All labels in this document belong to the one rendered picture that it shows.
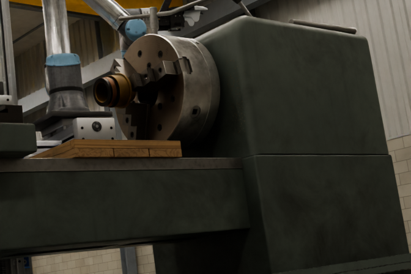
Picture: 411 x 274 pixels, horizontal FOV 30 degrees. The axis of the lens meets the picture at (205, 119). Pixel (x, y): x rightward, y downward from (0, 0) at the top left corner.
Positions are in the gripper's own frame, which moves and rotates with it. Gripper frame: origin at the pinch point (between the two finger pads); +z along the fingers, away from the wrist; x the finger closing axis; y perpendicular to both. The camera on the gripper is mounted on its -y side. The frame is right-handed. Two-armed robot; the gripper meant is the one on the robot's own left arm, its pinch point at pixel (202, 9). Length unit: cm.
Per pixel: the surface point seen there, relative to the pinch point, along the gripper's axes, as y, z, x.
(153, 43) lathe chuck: 27, -37, 83
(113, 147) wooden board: 55, -54, 111
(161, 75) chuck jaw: 37, -38, 92
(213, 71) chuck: 36, -23, 89
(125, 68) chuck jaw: 32, -44, 77
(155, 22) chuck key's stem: 20, -35, 78
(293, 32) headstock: 26, 4, 81
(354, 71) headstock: 37, 27, 70
